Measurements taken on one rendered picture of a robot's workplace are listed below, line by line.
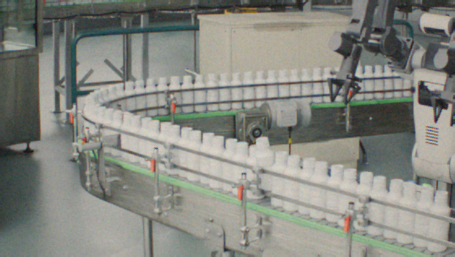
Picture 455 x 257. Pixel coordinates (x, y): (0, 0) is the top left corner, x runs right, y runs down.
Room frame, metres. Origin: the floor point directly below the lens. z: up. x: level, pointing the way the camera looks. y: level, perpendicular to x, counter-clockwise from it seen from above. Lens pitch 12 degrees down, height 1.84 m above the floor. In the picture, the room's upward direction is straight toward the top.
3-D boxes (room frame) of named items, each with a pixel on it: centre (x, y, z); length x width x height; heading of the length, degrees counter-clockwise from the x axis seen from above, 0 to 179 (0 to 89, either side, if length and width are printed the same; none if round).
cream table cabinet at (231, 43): (7.41, -0.41, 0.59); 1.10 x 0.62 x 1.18; 112
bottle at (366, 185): (2.66, -0.40, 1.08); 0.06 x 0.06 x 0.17
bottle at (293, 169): (2.88, -0.20, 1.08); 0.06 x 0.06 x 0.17
